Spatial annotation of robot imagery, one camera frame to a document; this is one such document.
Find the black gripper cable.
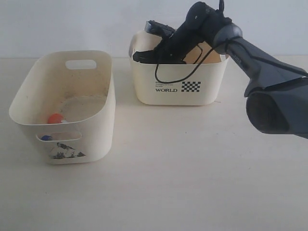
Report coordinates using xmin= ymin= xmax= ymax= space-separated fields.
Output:
xmin=154 ymin=0 xmax=228 ymax=84

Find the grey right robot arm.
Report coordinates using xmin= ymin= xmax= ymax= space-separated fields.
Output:
xmin=132 ymin=1 xmax=308 ymax=138

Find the cream bin with WORLD label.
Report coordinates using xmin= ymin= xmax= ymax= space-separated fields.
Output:
xmin=130 ymin=42 xmax=230 ymax=106

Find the orange-capped object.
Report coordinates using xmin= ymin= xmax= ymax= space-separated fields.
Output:
xmin=47 ymin=113 xmax=67 ymax=124

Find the small blue-capped object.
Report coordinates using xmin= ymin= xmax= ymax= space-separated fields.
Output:
xmin=40 ymin=135 xmax=53 ymax=141

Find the cream plastic bin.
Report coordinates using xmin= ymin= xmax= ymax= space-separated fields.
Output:
xmin=9 ymin=51 xmax=116 ymax=165

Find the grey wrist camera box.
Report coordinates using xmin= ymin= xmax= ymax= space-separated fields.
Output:
xmin=144 ymin=20 xmax=175 ymax=38

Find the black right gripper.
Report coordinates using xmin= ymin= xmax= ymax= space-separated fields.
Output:
xmin=132 ymin=1 xmax=232 ymax=64

